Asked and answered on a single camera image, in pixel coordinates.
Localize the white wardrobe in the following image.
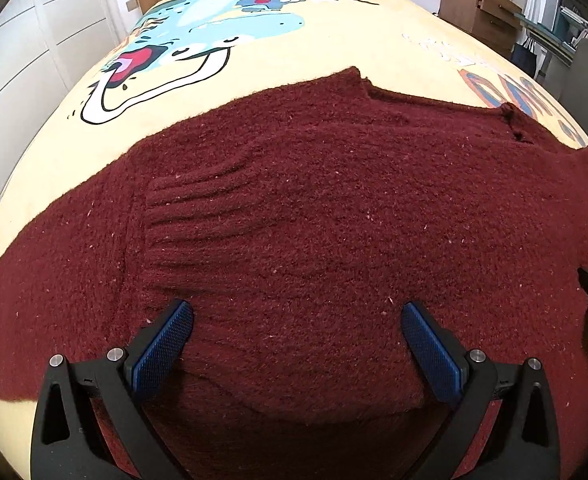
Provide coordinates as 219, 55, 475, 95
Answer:
0, 0, 142, 211

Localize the maroon knit sweater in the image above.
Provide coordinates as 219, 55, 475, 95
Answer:
0, 66, 588, 480

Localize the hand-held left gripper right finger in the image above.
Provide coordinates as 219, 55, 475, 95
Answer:
401, 301, 562, 480

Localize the yellow printed blanket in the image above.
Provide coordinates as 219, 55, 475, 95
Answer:
0, 0, 588, 480

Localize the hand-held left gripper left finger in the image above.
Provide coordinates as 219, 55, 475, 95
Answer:
30, 299, 195, 480

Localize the wooden nightstand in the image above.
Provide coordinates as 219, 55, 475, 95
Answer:
440, 0, 524, 46

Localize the dark blue bag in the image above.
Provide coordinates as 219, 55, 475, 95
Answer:
511, 40, 540, 79

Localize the grey chair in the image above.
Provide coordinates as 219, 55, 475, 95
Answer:
544, 39, 588, 128

